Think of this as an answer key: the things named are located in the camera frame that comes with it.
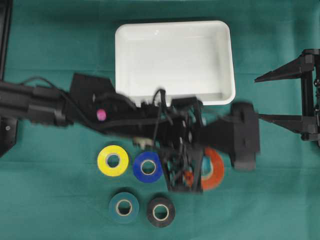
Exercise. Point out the black left frame rail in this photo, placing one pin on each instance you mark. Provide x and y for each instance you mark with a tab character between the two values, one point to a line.
6	7

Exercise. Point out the white plastic tray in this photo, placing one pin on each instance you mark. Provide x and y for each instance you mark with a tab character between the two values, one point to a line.
189	58

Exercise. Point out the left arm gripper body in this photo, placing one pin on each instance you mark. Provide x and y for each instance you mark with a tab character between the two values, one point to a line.
171	130

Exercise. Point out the red tape roll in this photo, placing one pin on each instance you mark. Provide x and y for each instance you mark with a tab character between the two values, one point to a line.
206	170

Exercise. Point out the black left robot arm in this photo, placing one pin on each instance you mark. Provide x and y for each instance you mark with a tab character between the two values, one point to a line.
94	103

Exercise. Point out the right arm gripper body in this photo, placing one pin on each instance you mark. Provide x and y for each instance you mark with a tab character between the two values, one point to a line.
310	94

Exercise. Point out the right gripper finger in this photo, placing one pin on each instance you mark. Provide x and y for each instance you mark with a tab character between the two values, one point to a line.
289	122
291	70

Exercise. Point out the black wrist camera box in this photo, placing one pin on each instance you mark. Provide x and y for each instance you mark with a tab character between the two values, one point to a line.
236	134

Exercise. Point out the blue tape roll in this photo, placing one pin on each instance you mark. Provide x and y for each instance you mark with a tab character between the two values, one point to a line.
147	167

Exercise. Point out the teal tape roll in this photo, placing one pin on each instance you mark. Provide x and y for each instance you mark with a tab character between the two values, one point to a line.
124	208

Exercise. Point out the yellow tape roll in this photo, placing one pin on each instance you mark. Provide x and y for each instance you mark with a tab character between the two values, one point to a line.
113	160

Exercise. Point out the black tape roll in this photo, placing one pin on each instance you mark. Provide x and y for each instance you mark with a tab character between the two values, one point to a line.
160	212

